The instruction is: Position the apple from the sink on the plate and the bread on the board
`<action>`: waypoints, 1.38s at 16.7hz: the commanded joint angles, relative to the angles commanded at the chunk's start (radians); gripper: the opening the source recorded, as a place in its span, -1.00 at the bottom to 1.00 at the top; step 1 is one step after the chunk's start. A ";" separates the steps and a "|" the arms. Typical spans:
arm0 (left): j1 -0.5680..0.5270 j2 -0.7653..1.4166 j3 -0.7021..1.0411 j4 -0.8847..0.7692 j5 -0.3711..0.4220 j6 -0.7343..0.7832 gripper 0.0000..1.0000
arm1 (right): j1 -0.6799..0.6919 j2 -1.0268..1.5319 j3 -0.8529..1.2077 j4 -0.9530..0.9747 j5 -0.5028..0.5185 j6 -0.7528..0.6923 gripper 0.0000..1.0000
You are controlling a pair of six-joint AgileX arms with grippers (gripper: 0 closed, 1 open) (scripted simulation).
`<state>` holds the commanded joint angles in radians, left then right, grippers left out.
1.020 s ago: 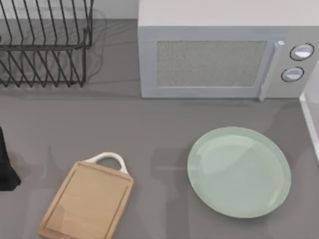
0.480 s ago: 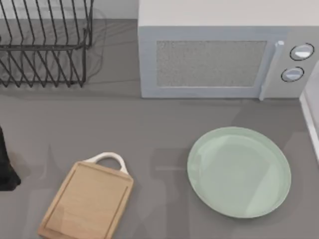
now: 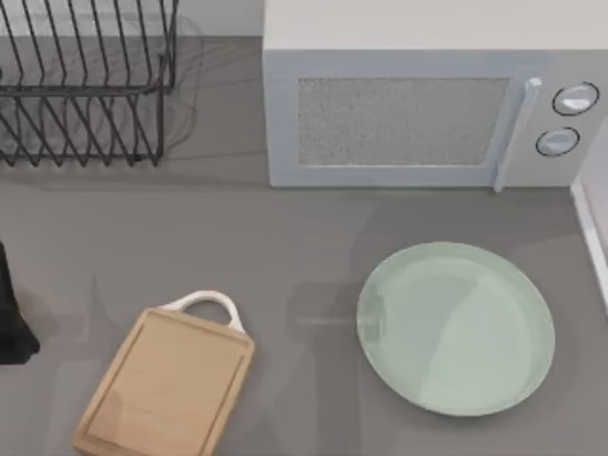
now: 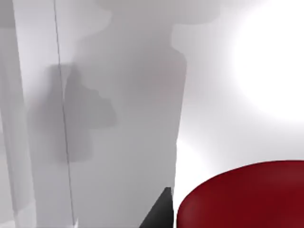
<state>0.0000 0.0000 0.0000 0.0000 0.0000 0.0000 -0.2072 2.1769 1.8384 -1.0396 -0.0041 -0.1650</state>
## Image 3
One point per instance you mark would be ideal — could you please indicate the microwave oven door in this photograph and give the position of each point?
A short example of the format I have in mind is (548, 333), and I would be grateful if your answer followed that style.
(285, 119)

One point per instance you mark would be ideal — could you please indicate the pale green plate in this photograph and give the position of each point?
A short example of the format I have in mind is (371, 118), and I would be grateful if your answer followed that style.
(456, 332)

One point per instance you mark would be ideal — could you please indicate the wooden cutting board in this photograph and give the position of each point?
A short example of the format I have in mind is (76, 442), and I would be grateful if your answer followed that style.
(161, 385)

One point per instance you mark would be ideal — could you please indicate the pale microwave oven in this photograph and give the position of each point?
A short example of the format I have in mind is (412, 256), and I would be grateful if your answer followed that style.
(380, 28)

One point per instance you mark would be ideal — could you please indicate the small microwave knob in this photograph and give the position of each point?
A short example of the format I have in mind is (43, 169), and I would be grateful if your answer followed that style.
(556, 141)

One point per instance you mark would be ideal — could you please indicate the white sink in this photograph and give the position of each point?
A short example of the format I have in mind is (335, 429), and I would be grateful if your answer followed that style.
(594, 223)

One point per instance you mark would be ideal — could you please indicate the large microwave knob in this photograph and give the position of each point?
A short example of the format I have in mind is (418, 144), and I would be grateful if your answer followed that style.
(574, 99)

